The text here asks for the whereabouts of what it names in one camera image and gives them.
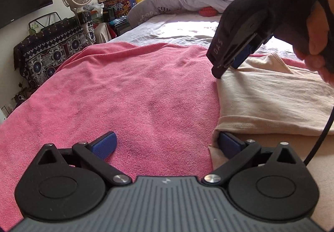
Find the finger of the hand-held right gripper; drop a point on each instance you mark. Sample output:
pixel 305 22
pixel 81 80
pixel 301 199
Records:
pixel 241 57

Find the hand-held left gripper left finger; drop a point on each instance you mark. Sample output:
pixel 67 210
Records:
pixel 104 145

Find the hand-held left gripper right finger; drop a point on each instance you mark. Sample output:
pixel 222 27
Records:
pixel 229 145

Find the beige t-shirt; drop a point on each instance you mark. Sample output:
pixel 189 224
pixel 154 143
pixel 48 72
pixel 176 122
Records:
pixel 271 96

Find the person's right hand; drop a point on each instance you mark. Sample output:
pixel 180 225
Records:
pixel 317 33

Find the pink terry blanket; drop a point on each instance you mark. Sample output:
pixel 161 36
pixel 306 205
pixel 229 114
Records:
pixel 117 96

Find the red cushion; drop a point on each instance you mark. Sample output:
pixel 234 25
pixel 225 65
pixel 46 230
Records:
pixel 208 11

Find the grey bedsheet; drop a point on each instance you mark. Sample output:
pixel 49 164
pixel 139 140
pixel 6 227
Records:
pixel 182 31

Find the dark patterned cloth cover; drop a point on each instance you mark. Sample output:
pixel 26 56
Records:
pixel 52 49

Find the colourful printed box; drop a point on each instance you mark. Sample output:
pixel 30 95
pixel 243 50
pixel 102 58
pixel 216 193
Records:
pixel 117 7

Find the green frog toy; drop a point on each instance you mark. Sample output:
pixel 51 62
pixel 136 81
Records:
pixel 34 29

